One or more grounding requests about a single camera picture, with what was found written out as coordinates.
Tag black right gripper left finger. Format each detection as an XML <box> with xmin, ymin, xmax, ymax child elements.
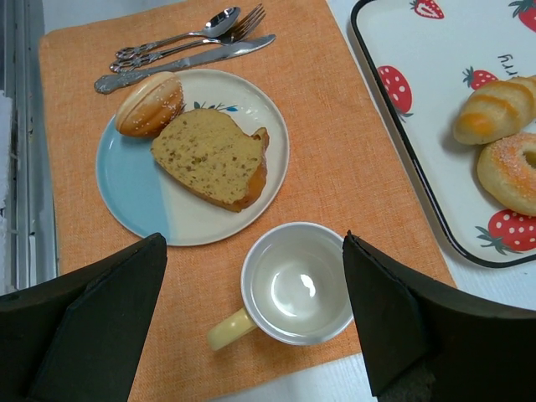
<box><xmin>1</xmin><ymin>233</ymin><xmax>167</xmax><ymax>401</ymax></box>

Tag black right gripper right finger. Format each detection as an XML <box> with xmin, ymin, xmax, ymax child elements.
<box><xmin>343</xmin><ymin>234</ymin><xmax>535</xmax><ymax>401</ymax></box>

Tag speckled toast bread slice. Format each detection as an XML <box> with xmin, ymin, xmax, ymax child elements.
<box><xmin>151</xmin><ymin>109</ymin><xmax>270</xmax><ymax>212</ymax></box>

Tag orange oval bun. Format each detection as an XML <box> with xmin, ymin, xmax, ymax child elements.
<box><xmin>115</xmin><ymin>72</ymin><xmax>183</xmax><ymax>137</ymax></box>

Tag striped croissant bread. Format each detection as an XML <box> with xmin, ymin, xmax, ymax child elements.
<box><xmin>452</xmin><ymin>76</ymin><xmax>535</xmax><ymax>145</ymax></box>

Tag yellow mug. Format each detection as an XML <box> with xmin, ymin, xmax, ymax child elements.
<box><xmin>208</xmin><ymin>222</ymin><xmax>353</xmax><ymax>350</ymax></box>

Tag glazed bagel donut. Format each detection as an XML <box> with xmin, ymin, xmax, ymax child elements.
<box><xmin>477</xmin><ymin>132</ymin><xmax>535</xmax><ymax>216</ymax></box>

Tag silver table knife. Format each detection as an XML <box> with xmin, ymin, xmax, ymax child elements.
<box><xmin>94</xmin><ymin>34</ymin><xmax>276</xmax><ymax>95</ymax></box>

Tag strawberry pattern white tray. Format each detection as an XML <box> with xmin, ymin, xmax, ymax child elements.
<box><xmin>350</xmin><ymin>1</ymin><xmax>535</xmax><ymax>268</ymax></box>

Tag silver spoon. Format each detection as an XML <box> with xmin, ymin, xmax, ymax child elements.
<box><xmin>115</xmin><ymin>7</ymin><xmax>241</xmax><ymax>60</ymax></box>

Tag silver fork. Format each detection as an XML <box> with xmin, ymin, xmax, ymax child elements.
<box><xmin>110</xmin><ymin>3</ymin><xmax>265</xmax><ymax>73</ymax></box>

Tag aluminium frame rail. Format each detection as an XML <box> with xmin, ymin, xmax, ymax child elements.
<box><xmin>1</xmin><ymin>1</ymin><xmax>58</xmax><ymax>294</ymax></box>

